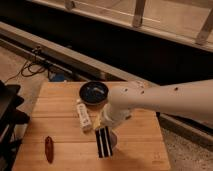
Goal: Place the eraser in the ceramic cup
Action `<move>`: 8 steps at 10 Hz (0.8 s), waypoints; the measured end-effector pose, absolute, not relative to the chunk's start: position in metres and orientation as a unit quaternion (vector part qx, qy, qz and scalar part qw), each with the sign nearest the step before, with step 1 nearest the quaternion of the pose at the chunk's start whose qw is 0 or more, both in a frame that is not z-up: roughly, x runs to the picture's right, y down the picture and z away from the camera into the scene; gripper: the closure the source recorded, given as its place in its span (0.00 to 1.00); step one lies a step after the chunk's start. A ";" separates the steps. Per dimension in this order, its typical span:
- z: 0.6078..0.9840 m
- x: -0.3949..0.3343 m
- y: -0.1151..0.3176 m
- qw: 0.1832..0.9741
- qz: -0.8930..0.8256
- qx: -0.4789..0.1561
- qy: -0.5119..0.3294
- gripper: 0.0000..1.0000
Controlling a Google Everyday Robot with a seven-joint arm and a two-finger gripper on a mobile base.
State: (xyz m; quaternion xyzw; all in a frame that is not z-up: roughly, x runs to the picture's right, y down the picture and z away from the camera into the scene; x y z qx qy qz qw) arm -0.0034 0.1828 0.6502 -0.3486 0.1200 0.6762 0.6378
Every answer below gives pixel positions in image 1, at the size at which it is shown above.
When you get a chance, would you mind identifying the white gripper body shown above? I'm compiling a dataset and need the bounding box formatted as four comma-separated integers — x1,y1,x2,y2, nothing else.
93,103,132,129

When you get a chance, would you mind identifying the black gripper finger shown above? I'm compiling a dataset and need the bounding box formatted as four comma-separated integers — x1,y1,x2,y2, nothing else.
104,126,113,157
95,129,103,158

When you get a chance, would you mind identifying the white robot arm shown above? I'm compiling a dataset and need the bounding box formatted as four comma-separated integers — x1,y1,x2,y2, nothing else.
94,79,213,130

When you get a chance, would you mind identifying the translucent ceramic cup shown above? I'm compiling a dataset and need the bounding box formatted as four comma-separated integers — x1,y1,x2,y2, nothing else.
110,131,118,149

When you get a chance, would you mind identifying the dark blue ceramic bowl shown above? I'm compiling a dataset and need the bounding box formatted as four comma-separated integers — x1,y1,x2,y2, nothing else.
79,81,109,105

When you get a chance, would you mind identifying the wooden cutting board table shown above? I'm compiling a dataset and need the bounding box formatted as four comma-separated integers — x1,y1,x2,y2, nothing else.
12,82,170,171

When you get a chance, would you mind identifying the black chair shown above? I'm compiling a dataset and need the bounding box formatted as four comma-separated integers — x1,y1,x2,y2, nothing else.
0,80,30,171

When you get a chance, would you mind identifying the black cable on floor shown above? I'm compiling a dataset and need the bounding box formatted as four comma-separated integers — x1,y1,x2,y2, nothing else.
3,46,51,84

